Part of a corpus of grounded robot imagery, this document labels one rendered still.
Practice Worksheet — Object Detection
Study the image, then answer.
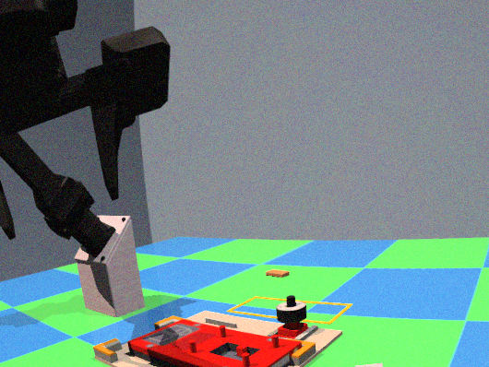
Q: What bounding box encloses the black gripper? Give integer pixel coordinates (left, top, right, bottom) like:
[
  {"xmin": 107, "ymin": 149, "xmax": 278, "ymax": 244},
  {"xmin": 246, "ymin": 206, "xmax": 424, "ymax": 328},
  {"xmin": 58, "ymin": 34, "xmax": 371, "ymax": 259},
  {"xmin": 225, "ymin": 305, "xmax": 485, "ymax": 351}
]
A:
[{"xmin": 0, "ymin": 26, "xmax": 170, "ymax": 201}]

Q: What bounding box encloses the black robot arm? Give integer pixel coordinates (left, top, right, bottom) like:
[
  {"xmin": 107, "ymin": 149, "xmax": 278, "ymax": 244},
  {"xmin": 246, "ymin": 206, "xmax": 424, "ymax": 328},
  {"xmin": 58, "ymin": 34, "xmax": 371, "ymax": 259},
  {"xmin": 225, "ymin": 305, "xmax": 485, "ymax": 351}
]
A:
[{"xmin": 0, "ymin": 0, "xmax": 115, "ymax": 257}]

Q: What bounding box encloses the orange flat block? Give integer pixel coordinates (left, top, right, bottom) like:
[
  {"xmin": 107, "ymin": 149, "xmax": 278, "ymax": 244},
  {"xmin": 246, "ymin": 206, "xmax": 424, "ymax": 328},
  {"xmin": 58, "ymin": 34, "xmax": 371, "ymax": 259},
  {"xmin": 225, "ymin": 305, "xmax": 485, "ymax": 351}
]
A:
[{"xmin": 265, "ymin": 269, "xmax": 290, "ymax": 278}]

